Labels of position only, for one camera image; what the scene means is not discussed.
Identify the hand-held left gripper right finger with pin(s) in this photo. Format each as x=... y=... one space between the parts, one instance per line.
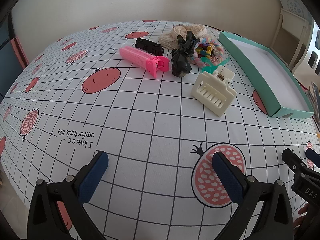
x=230 y=177

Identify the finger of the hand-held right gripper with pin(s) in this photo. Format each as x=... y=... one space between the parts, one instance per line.
x=290 y=157
x=313 y=156

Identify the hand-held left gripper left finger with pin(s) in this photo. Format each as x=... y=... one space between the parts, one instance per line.
x=93 y=175

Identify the teal cardboard box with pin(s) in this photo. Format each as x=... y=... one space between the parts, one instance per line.
x=272 y=80

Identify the cream claw hair clip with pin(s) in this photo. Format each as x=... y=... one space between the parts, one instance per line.
x=212 y=92

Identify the teal plastic hair clip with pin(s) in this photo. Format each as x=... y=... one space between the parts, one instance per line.
x=207 y=68

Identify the black skeleton hand hair clip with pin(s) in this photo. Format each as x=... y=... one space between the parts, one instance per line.
x=180 y=65

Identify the black toy car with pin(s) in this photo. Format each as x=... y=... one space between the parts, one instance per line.
x=150 y=47

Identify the cream lace scrunchie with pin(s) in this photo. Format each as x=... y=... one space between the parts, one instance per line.
x=172 y=37

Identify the person's right hand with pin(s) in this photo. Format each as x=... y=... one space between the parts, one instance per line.
x=302 y=210

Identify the pink white crochet mat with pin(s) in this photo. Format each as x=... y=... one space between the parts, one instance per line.
x=303 y=88

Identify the white shelf unit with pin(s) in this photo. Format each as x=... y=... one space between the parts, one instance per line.
x=315 y=55

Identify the pink comb hair clip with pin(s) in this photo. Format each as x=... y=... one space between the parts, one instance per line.
x=140 y=57

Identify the dark cabinet with pink edge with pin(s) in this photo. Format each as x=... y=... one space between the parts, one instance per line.
x=7 y=55

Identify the grey printed board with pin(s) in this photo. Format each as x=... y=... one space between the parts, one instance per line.
x=295 y=2

